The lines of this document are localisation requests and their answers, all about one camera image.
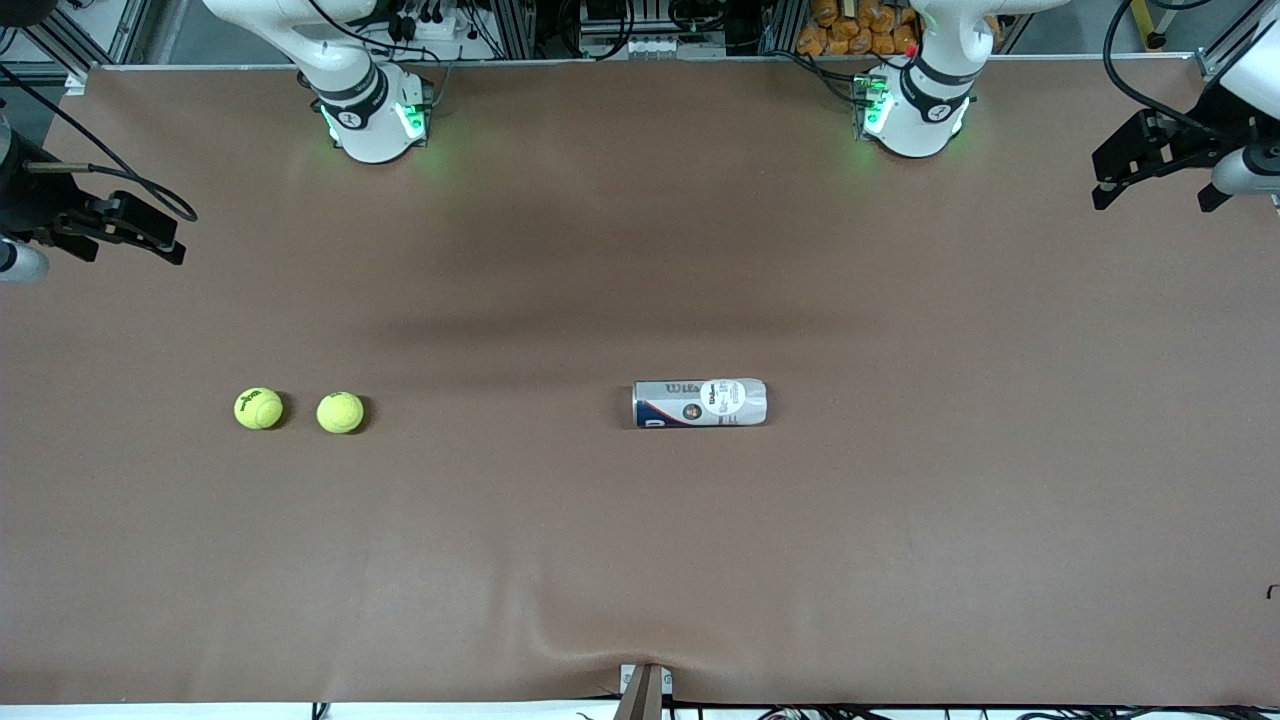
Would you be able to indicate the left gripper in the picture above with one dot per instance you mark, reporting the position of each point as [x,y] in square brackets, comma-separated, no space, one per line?
[1192,141]

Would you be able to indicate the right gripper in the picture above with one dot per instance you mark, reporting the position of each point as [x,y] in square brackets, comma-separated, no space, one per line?
[27,199]

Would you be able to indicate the clear tennis ball can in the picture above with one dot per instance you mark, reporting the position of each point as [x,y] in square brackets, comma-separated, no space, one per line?
[700,404]

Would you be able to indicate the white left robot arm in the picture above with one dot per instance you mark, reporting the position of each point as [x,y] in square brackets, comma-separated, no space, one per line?
[920,125]

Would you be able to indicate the yellow pole black foot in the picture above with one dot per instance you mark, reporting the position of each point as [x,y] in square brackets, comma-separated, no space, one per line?
[1148,20]

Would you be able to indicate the pile of orange items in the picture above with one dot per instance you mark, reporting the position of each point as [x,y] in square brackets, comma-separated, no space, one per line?
[850,30]

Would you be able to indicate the white power strip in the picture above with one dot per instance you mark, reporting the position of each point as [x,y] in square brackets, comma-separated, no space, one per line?
[432,25]

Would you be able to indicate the white slotted connector strip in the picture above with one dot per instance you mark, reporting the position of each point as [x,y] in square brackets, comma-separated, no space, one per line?
[655,46]

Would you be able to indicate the brown table mat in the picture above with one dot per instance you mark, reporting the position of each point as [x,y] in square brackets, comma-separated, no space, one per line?
[640,560]

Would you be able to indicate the metal table edge clamp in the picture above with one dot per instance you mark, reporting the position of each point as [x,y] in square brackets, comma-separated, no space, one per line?
[645,690]

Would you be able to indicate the aluminium frame corner rail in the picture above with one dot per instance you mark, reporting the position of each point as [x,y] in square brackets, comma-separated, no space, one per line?
[120,30]
[1215,62]

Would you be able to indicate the aluminium frame post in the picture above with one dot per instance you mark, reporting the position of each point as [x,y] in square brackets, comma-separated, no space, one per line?
[510,28]
[785,25]

